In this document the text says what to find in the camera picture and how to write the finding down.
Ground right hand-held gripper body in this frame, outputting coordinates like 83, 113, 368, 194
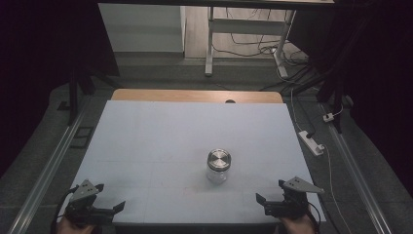
263, 175, 325, 219

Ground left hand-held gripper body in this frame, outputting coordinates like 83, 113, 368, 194
64, 178, 117, 227

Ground clear glass jar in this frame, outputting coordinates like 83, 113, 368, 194
206, 164, 228, 185

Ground person's right hand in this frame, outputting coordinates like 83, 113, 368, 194
280, 214, 317, 234

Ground person's left hand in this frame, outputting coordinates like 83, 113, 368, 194
56, 215, 95, 234

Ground white power strip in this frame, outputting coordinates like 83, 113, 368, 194
298, 130, 325, 157

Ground black metal stand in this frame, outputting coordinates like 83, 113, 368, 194
291, 64, 350, 135
57, 62, 115, 127

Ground white table cover sheet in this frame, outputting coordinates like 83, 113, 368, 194
56, 99, 327, 226

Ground wooden table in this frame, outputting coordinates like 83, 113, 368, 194
110, 88, 284, 105

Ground dark curtain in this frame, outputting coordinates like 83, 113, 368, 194
286, 0, 413, 198
0, 0, 121, 179

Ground white cabinet panel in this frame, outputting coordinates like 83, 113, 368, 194
97, 3, 187, 54

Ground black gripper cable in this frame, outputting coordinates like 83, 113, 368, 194
50, 185, 80, 234
305, 200, 323, 234

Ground white power cable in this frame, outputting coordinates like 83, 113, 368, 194
320, 143, 354, 234

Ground metal floor rail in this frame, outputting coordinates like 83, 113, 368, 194
7, 104, 90, 234
319, 102, 394, 234

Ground black floor frame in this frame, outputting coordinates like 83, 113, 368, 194
69, 126, 95, 150

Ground black floor cables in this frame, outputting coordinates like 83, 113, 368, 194
212, 7, 320, 94

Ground white desk frame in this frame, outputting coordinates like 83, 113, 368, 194
205, 6, 297, 79

